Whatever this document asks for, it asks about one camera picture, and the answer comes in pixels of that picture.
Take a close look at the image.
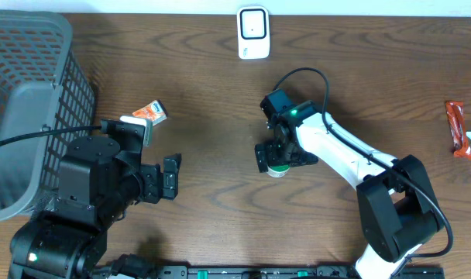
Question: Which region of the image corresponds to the white barcode scanner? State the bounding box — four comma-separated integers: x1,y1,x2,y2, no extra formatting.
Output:
236,6,270,60

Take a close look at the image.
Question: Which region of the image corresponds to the orange Kleenex tissue pack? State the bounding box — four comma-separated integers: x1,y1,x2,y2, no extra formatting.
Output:
132,100,167,126

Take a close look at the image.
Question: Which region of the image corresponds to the orange chocolate bar wrapper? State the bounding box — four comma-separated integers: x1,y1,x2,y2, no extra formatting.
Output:
445,101,471,160

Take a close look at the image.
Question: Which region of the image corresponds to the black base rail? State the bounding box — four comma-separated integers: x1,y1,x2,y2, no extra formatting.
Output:
91,253,445,279

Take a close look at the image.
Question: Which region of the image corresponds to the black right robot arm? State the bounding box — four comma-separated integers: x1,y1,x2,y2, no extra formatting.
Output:
255,98,449,278

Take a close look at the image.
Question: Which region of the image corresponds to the black right camera cable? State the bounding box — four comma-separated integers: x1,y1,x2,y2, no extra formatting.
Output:
272,67,454,278

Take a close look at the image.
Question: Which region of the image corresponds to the green cap bottle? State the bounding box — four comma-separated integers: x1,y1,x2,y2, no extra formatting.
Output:
266,165,290,178

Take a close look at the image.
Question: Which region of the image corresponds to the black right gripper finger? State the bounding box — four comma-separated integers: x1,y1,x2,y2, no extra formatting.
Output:
289,152,319,167
254,143,268,173

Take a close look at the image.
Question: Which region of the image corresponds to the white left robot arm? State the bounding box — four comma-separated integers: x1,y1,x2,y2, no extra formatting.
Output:
9,135,182,278

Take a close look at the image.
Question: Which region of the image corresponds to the grey plastic mesh basket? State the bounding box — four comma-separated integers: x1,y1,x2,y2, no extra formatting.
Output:
0,10,96,221

